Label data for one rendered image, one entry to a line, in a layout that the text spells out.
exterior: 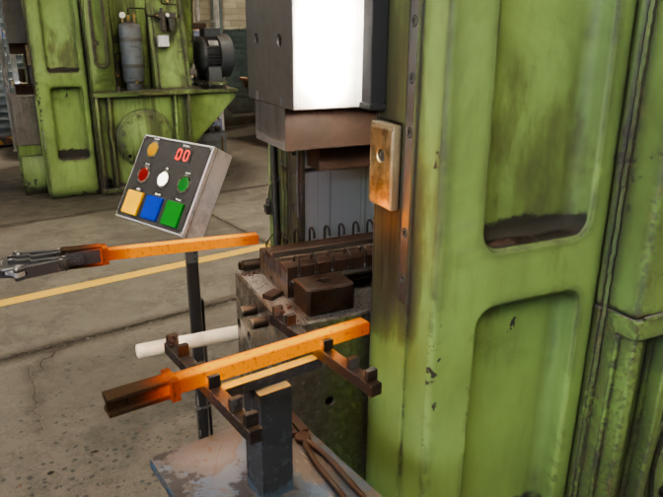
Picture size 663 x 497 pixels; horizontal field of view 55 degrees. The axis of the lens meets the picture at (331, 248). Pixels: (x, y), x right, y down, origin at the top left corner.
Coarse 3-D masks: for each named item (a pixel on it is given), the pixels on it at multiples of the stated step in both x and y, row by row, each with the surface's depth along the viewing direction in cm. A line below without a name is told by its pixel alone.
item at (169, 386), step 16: (352, 320) 115; (304, 336) 109; (320, 336) 109; (336, 336) 111; (352, 336) 113; (256, 352) 104; (272, 352) 104; (288, 352) 106; (304, 352) 108; (192, 368) 99; (208, 368) 99; (224, 368) 99; (240, 368) 101; (256, 368) 103; (128, 384) 94; (144, 384) 94; (160, 384) 94; (176, 384) 94; (192, 384) 97; (112, 400) 90; (128, 400) 92; (144, 400) 94; (160, 400) 94; (176, 400) 95; (112, 416) 91
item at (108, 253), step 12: (180, 240) 148; (192, 240) 148; (204, 240) 148; (216, 240) 149; (228, 240) 150; (240, 240) 151; (252, 240) 153; (108, 252) 138; (120, 252) 140; (132, 252) 141; (144, 252) 142; (156, 252) 143; (168, 252) 145; (96, 264) 139
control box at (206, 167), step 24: (144, 144) 206; (168, 144) 199; (192, 144) 192; (168, 168) 196; (192, 168) 189; (216, 168) 189; (144, 192) 199; (168, 192) 193; (192, 192) 186; (216, 192) 191; (120, 216) 203; (192, 216) 186
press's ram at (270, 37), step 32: (256, 0) 146; (288, 0) 130; (320, 0) 131; (352, 0) 134; (256, 32) 149; (288, 32) 132; (320, 32) 133; (352, 32) 136; (256, 64) 152; (288, 64) 134; (320, 64) 135; (352, 64) 138; (256, 96) 155; (288, 96) 137; (320, 96) 137; (352, 96) 140
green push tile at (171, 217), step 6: (168, 204) 190; (174, 204) 189; (180, 204) 187; (168, 210) 189; (174, 210) 188; (180, 210) 186; (162, 216) 190; (168, 216) 189; (174, 216) 187; (180, 216) 186; (162, 222) 190; (168, 222) 188; (174, 222) 187
